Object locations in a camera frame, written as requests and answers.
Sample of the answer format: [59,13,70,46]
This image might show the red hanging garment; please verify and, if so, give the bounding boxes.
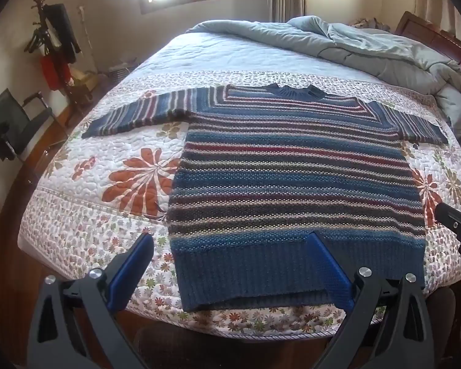
[40,56,72,91]

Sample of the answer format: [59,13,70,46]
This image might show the grey-blue comforter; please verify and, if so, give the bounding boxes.
[186,15,461,150]

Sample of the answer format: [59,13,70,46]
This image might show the dark cloth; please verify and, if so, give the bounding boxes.
[0,123,18,160]

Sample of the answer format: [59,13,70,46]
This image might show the black hanging garment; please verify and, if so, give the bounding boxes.
[46,3,81,64]

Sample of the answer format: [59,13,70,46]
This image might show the person's dark pants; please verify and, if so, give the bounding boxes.
[132,286,459,369]

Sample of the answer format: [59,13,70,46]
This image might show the white pole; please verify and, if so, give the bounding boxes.
[79,6,98,73]

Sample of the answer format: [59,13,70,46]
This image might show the wicker basket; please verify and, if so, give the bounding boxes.
[108,59,139,85]

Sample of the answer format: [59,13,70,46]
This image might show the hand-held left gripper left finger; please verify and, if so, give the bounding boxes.
[26,232,155,369]

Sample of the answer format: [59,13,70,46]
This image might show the patterned pillow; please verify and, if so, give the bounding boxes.
[349,17,392,33]

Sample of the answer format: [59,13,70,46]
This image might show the black chair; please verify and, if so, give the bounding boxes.
[0,88,56,162]

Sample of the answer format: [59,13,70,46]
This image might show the wooden bed headboard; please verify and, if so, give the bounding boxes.
[396,11,461,97]

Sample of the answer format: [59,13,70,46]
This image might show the striped knitted sweater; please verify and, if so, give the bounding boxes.
[81,82,448,313]

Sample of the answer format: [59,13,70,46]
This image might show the floral quilted bedspread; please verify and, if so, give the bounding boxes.
[17,31,461,343]

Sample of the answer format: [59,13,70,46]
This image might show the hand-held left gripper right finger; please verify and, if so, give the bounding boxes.
[306,232,438,369]

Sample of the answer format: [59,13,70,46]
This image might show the wooden coat rack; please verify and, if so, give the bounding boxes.
[23,0,97,112]

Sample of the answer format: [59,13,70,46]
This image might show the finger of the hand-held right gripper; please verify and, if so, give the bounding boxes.
[435,203,461,264]

